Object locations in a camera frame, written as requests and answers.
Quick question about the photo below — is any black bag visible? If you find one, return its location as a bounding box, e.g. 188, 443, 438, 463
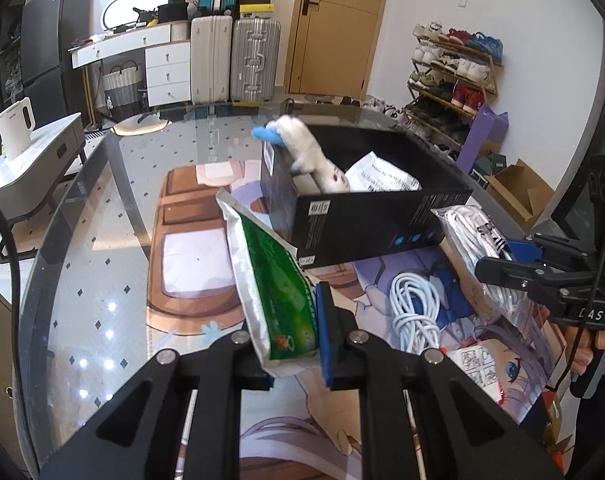
157, 2, 189, 23

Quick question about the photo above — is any silver and green foil bag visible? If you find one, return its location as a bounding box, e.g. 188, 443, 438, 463
216, 187, 320, 378

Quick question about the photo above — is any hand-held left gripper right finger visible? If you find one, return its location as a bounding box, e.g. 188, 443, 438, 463
315, 282, 565, 480

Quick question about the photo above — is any dark grey fridge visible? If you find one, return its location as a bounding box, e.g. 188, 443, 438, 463
20, 0, 93, 121

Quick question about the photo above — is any silver suitcase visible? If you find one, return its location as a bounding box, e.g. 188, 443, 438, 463
231, 18, 282, 103

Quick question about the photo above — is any beige suitcase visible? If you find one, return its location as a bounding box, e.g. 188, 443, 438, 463
190, 14, 233, 106

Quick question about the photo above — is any person's right hand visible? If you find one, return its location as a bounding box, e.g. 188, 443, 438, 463
571, 329, 605, 377

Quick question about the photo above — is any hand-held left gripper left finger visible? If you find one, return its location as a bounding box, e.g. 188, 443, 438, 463
40, 330, 276, 480

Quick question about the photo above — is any woven basket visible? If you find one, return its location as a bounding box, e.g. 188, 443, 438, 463
101, 60, 146, 111

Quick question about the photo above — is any wooden shoe rack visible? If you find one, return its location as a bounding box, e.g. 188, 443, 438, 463
402, 25, 503, 161

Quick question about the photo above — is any white electric kettle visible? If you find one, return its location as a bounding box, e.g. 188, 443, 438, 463
0, 97, 36, 158

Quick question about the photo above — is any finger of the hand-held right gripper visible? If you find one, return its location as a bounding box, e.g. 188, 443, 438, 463
502, 232, 590, 273
475, 256, 580, 306

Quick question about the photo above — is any white printed packet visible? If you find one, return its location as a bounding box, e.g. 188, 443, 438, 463
343, 151, 423, 193

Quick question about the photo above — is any white coiled cable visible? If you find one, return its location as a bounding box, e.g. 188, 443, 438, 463
389, 271, 445, 353

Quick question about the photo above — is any clear bag of white cord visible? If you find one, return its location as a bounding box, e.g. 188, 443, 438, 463
431, 205, 548, 331

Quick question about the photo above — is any white packet with pink edge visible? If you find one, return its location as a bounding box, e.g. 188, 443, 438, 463
455, 342, 513, 401

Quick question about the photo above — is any white plush toy blue hat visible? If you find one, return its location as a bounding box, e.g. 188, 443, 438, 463
251, 115, 352, 193

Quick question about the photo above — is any open cardboard box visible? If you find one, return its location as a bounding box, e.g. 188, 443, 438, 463
485, 159, 555, 228

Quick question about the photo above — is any wooden door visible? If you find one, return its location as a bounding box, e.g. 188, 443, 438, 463
285, 0, 393, 101

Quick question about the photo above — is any oval mirror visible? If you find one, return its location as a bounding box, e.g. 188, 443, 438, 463
101, 0, 174, 31

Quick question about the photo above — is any white vanity desk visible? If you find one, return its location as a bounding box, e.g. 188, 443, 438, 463
68, 21, 192, 108

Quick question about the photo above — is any printed desk mat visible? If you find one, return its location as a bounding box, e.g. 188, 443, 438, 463
145, 160, 568, 480

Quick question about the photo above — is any black cable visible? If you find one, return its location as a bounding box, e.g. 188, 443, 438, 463
0, 192, 30, 461

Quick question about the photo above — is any grey side table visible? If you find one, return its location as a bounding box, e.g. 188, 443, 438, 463
0, 112, 87, 226

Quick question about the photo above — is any shoe rack with shoes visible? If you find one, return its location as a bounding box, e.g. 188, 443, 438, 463
403, 22, 503, 158

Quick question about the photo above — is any black glass cabinet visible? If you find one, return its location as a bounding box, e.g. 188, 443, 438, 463
0, 5, 28, 103

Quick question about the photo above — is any black cardboard box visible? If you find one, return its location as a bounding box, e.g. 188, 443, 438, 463
260, 102, 474, 269

